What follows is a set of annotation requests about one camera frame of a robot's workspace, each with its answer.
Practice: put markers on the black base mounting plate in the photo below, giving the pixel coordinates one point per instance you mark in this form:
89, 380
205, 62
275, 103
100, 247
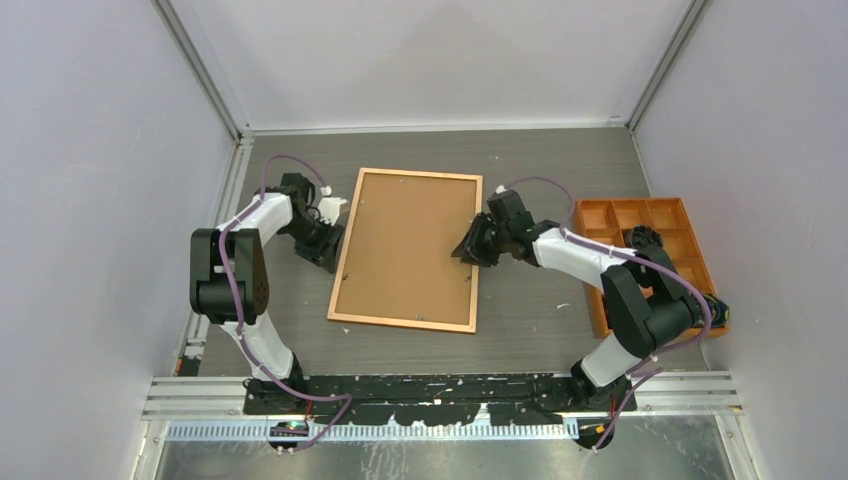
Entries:
434, 400

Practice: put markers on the aluminium rail at front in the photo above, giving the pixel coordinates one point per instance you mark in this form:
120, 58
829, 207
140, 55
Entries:
211, 409

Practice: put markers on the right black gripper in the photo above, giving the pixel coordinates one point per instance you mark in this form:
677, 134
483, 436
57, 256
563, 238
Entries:
470, 250

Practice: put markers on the black rolled item in tray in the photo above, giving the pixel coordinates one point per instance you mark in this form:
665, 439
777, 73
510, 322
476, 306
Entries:
641, 237

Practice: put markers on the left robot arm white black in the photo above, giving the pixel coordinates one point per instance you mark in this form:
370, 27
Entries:
228, 276

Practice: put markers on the orange wooden picture frame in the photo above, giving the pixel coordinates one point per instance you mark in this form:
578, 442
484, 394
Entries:
338, 278

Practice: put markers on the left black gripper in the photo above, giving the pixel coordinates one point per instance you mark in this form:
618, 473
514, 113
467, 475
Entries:
325, 252

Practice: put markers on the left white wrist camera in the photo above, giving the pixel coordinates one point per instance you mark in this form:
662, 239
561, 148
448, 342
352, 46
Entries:
330, 207

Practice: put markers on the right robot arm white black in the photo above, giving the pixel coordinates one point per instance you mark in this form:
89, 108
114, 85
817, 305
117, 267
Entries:
648, 304

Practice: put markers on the blue yellow rolled item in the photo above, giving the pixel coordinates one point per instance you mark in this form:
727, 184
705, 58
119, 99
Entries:
719, 311

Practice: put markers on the brown cardboard backing board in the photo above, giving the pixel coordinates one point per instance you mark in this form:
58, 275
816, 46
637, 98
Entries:
411, 245

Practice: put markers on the orange wooden compartment tray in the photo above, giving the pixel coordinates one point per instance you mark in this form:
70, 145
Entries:
605, 221

